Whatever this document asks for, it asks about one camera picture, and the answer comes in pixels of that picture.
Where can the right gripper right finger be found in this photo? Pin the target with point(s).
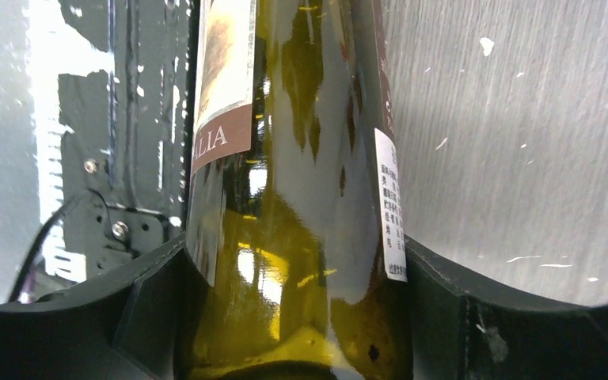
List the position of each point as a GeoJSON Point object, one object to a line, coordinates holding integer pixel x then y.
{"type": "Point", "coordinates": [468, 326]}

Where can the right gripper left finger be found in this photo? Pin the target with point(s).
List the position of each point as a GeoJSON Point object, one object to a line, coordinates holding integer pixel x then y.
{"type": "Point", "coordinates": [119, 325]}

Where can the green wine bottle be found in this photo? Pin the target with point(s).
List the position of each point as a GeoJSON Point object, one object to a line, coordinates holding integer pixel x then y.
{"type": "Point", "coordinates": [294, 225]}

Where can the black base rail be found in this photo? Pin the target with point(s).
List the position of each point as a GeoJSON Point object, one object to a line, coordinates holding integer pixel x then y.
{"type": "Point", "coordinates": [125, 149]}

